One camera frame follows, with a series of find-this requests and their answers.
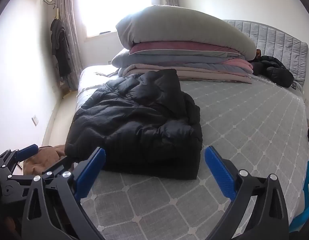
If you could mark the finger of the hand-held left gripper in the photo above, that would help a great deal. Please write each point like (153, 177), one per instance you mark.
(27, 151)
(57, 166)

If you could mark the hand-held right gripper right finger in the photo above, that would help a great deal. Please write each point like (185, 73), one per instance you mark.
(219, 172)

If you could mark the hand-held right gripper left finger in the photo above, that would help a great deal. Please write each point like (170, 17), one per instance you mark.
(90, 173)

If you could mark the large black puffer jacket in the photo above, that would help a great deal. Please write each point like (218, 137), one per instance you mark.
(134, 127)

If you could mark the dark hanging clothes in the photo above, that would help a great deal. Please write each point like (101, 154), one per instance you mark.
(60, 50)

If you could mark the brown cloth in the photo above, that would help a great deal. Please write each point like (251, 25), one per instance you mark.
(44, 161)

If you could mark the bed with grey patterned cover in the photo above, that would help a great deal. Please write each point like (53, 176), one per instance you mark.
(244, 130)

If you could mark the blue plastic chair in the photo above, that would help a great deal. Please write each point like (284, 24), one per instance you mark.
(308, 180)

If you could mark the mauve folded blanket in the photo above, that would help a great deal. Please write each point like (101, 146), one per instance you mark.
(194, 73)

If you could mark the pink folded blanket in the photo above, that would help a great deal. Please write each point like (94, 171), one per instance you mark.
(238, 63)

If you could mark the small black puffer jacket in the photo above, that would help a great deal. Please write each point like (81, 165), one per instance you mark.
(275, 71)

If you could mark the grey-blue folded quilt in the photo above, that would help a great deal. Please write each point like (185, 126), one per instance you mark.
(149, 60)

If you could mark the maroon folded blanket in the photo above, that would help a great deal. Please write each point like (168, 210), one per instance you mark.
(179, 47)

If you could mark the grey padded headboard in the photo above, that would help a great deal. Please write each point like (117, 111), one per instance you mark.
(274, 36)

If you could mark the bright window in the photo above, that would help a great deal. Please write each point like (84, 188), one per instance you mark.
(112, 2)

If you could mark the white wall socket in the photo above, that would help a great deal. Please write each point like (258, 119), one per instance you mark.
(35, 120)

